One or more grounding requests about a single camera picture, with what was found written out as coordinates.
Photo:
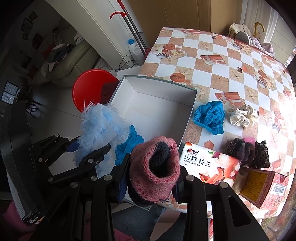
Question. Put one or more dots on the dark maroon scrunchie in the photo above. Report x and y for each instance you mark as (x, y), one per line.
(241, 150)

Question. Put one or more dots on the red patterned carton box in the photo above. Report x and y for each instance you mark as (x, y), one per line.
(264, 189)

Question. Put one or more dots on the beige fuzzy sock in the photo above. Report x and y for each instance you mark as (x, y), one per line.
(239, 182)

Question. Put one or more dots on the blue cloth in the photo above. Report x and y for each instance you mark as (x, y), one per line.
(128, 146)
(211, 117)

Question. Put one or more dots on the pink knitted sock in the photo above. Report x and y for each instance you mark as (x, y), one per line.
(154, 170)

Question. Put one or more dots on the grey open cardboard box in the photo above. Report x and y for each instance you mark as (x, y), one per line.
(155, 107)

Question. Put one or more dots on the red handled mop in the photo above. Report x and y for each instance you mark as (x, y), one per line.
(131, 26)

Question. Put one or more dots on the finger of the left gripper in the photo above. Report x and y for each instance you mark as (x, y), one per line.
(95, 157)

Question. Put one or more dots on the cream polka dot scrunchie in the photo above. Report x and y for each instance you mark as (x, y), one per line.
(244, 116)

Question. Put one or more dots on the leopard print scrunchie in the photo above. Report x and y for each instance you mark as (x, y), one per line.
(261, 157)

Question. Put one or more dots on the red plastic stool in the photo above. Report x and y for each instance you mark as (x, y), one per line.
(93, 86)

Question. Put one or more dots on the checkered patterned tablecloth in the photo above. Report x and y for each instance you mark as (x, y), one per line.
(223, 69)

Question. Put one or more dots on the white cabinet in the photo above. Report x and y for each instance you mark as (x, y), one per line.
(108, 36)

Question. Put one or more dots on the light blue fluffy fabric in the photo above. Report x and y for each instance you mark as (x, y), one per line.
(101, 125)

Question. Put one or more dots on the floral tissue box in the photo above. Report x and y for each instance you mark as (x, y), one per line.
(208, 165)

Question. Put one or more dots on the white plastic bottle blue cap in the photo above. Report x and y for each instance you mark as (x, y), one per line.
(136, 52)

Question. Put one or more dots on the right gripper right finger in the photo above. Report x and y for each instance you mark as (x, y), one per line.
(232, 220)

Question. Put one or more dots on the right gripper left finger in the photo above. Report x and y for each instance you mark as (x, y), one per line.
(105, 191)

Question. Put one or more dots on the green sofa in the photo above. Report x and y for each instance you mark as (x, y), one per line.
(80, 59)

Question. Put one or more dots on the yellow umbrella handle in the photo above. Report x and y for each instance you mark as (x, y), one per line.
(258, 30)

